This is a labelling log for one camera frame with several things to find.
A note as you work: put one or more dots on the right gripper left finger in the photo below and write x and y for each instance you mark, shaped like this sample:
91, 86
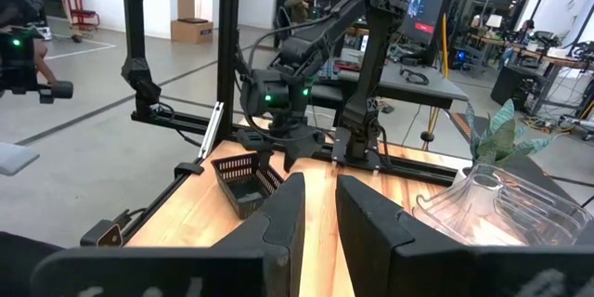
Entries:
287, 223

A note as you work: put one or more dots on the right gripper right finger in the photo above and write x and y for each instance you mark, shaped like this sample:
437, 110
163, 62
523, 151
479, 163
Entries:
366, 232

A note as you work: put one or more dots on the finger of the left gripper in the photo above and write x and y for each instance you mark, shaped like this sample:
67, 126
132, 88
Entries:
297, 153
264, 158

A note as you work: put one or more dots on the small black slotted basket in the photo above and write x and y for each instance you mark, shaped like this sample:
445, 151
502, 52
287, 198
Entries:
246, 195

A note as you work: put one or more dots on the person's forearm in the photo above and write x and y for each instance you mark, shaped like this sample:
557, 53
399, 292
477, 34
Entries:
44, 62

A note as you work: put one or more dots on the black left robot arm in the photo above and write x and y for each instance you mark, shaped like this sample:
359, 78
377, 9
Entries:
380, 55

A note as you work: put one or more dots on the silver angle brace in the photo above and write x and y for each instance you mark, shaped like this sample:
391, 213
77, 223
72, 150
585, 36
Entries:
211, 130

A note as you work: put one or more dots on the black office chair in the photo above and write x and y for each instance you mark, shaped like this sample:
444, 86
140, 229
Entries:
282, 25

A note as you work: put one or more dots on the clear plastic bin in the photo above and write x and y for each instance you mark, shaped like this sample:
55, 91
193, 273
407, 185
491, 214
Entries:
533, 213
445, 213

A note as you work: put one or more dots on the person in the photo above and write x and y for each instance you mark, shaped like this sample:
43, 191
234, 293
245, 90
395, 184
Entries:
297, 4

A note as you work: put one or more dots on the large cardboard box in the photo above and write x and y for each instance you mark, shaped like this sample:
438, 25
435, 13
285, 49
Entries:
190, 31

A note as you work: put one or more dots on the white plant pot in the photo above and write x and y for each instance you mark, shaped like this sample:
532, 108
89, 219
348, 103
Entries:
461, 176

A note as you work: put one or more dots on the small upright cardboard box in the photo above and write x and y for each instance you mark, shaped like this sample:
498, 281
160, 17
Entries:
185, 7

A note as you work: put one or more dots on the gray desk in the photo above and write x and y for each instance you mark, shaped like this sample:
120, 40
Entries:
404, 88

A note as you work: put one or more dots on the green leafy plant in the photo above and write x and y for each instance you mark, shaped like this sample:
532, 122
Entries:
496, 144

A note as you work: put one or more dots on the yellow pole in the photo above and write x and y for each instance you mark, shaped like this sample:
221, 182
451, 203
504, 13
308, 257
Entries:
445, 46

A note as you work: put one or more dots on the large dark monitor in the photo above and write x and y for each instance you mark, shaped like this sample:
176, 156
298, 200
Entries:
427, 0

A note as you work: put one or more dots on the red cart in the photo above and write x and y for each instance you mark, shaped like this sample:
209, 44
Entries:
83, 14

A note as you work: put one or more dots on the black cabinet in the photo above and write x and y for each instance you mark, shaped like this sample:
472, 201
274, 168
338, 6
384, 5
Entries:
515, 88

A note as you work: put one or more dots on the gray flat pad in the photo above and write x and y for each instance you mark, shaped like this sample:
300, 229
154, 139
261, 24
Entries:
14, 158

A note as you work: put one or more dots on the wooden workbench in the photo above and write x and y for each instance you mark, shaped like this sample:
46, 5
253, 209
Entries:
557, 61

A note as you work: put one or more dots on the black vertical frame post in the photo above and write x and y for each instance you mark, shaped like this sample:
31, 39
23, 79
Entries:
228, 32

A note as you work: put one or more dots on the black frame rail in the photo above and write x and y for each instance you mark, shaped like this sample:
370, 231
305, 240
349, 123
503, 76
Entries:
417, 171

